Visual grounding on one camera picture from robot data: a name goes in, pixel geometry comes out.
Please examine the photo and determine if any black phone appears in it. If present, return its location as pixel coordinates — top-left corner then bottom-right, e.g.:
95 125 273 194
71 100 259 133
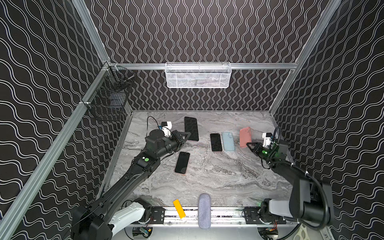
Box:
175 152 190 175
184 117 199 142

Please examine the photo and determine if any pink phone case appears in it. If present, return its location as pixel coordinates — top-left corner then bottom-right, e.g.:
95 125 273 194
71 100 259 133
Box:
239 127 252 148

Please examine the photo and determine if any light blue phone case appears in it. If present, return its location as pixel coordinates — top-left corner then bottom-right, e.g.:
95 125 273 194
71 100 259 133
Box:
222 132 236 152

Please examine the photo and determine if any black phone taken from case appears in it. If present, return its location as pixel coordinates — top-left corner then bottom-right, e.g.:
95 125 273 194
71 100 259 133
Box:
210 133 223 152

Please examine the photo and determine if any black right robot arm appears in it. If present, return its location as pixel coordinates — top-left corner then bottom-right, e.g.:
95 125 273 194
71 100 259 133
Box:
241 127 334 230

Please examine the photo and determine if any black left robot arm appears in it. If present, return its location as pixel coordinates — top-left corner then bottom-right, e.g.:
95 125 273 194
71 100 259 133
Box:
70 129 191 240

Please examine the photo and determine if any yellow flat block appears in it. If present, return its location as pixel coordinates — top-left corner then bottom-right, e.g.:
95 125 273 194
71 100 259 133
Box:
173 199 186 219

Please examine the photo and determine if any grey fabric pouch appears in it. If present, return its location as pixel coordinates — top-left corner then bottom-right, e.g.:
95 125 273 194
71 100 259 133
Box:
198 194 212 229

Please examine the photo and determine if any aluminium back horizontal bar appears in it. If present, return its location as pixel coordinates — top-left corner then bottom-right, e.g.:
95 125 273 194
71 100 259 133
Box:
110 63 298 71

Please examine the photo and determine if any aluminium horizontal bar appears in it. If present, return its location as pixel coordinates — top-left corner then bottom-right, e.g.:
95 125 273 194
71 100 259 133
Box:
110 63 298 71
1 62 109 240

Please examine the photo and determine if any aluminium left horizontal bar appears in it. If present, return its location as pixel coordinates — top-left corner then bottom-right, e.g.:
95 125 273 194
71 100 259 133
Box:
1 62 109 240

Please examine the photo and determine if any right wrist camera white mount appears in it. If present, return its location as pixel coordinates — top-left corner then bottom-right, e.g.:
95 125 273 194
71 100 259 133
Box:
262 133 274 149

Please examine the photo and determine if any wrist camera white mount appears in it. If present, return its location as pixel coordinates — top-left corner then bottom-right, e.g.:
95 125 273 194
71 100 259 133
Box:
262 133 274 149
160 121 172 138

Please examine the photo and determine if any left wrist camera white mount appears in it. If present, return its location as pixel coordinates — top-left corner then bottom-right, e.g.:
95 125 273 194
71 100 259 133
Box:
160 121 172 138

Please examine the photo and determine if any white wire mesh basket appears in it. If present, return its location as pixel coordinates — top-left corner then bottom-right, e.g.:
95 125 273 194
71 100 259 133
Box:
165 66 232 89

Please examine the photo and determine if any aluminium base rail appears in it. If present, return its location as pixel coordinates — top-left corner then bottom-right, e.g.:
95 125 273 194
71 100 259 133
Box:
124 205 325 227

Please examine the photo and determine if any black wire basket left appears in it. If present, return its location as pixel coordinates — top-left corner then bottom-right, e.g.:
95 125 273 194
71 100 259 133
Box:
86 66 136 122

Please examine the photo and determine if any white scissors handle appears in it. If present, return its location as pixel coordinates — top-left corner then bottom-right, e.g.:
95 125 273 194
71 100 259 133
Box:
294 225 310 240

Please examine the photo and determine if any aluminium corner frame post left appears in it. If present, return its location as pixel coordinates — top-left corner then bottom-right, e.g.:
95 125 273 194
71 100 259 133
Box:
73 0 111 63

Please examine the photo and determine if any aluminium corner frame post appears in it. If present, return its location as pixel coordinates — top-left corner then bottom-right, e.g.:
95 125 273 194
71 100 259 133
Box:
73 0 111 63
269 0 341 116

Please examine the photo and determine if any aluminium corner frame post right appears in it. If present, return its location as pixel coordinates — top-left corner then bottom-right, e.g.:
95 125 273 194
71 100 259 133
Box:
269 0 341 116

